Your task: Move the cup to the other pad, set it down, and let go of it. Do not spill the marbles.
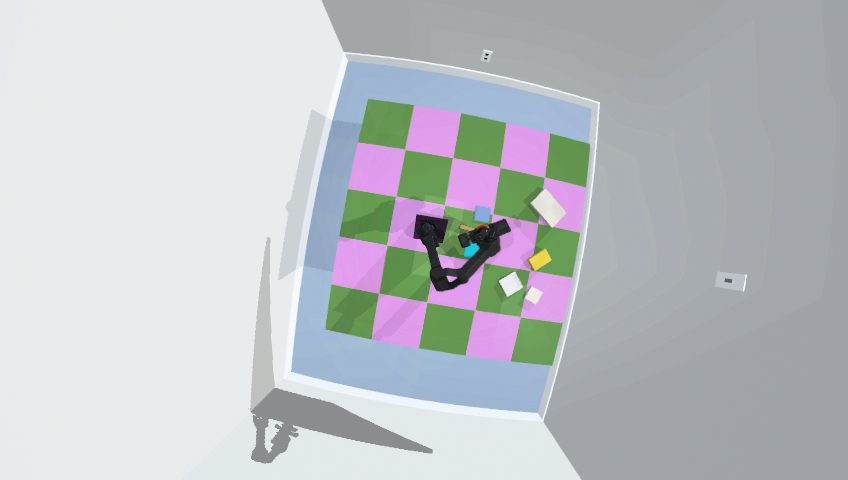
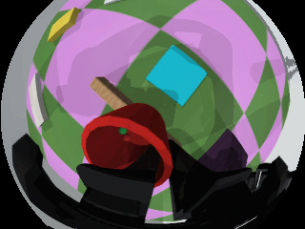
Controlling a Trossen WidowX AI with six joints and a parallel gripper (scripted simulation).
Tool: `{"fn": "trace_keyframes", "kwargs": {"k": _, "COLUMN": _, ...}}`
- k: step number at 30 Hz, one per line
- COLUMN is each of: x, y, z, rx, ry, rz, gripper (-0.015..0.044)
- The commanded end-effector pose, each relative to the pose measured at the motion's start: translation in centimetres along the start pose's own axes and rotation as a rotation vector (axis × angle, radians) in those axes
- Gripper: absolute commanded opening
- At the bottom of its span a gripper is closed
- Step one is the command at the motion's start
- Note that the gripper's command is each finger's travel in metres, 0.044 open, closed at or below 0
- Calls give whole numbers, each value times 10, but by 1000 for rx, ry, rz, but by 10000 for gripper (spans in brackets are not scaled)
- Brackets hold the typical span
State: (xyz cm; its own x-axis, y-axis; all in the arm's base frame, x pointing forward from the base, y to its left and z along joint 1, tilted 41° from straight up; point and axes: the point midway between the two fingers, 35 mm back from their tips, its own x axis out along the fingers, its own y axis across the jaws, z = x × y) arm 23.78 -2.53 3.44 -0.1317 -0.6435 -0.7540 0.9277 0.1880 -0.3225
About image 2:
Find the yellow block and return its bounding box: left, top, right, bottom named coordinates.
left=47, top=7, right=80, bottom=42

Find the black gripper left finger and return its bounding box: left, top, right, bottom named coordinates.
left=76, top=145, right=160, bottom=217

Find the dark red cup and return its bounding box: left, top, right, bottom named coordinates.
left=81, top=102, right=174, bottom=187

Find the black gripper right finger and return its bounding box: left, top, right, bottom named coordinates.
left=168, top=140, right=253, bottom=220

